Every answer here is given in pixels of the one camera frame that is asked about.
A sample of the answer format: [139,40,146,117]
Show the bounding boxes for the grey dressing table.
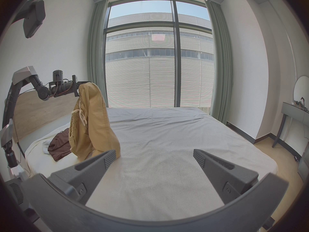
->
[272,102,309,149]

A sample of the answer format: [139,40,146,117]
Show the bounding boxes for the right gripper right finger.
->
[193,149,259,205]

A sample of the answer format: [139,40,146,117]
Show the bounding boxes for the brown garment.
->
[47,128,73,162]

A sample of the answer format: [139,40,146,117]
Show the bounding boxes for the window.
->
[104,0,214,108]

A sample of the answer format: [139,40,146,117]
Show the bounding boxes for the pale grey garment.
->
[42,140,52,155]

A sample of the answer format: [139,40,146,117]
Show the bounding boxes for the round mirror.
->
[293,75,309,103]

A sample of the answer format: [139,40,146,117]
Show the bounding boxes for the tan shorts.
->
[68,82,121,161]

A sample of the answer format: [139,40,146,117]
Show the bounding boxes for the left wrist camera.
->
[49,70,64,87]

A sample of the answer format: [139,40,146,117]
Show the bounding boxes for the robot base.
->
[4,166,33,218]

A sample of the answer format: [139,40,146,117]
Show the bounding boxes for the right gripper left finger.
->
[48,150,117,206]

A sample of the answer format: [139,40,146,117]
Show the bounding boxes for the bed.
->
[12,89,278,216]

